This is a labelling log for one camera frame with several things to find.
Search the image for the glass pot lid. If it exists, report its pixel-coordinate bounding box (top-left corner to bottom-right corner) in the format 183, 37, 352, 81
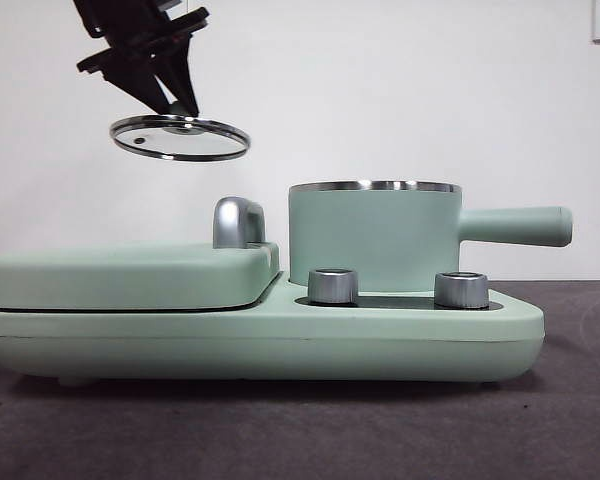
108, 99, 252, 162

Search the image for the green pot with long handle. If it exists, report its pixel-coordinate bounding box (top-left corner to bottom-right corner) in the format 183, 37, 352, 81
286, 178, 575, 296

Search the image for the green griddle cover, silver handle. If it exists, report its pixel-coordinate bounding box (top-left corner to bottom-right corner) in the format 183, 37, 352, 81
0, 195, 281, 311

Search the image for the silver control knob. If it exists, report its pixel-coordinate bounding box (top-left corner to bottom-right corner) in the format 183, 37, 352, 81
433, 271, 490, 309
307, 268, 360, 305

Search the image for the green breakfast machine base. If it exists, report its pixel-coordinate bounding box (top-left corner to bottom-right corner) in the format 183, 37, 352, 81
0, 269, 547, 389

